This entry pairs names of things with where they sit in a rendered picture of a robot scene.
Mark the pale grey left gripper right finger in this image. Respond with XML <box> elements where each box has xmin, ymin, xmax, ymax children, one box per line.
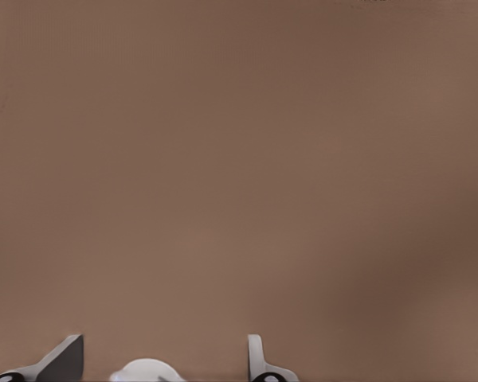
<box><xmin>247</xmin><ymin>333</ymin><xmax>300</xmax><ymax>382</ymax></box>

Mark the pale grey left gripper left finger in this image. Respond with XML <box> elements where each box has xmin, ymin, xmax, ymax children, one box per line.
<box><xmin>0</xmin><ymin>333</ymin><xmax>84</xmax><ymax>382</ymax></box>

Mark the white rounded object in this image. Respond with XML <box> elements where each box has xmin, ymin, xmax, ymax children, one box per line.
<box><xmin>109</xmin><ymin>358</ymin><xmax>186</xmax><ymax>382</ymax></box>

